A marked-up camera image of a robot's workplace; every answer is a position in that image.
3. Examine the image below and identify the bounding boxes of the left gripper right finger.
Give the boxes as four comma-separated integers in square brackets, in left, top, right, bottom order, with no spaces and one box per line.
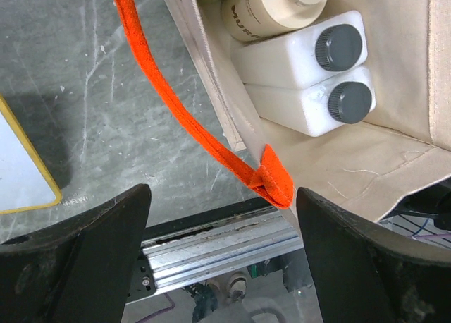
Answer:
[296,188,450,322]

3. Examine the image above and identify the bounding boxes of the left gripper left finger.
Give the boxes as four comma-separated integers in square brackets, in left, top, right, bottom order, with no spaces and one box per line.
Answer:
[1,184,152,322]

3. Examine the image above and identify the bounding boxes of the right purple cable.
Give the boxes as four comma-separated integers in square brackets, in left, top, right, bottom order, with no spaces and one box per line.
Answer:
[414,233,451,241]

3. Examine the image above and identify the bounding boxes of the white bottle grey cap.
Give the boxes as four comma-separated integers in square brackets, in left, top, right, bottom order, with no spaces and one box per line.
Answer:
[231,10,368,90]
[245,66,376,137]

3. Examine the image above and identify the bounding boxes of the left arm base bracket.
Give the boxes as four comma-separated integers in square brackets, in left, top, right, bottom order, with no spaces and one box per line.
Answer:
[126,253,156,304]

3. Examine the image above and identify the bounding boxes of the aluminium mounting rail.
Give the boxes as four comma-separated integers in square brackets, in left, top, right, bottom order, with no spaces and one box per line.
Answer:
[142,207,303,295]

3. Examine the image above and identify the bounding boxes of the beige canvas tote bag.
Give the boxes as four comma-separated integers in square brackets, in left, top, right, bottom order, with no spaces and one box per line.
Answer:
[109,0,451,224]

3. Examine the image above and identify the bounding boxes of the small whiteboard yellow frame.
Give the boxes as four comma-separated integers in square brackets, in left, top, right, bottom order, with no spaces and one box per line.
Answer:
[1,98,62,214]

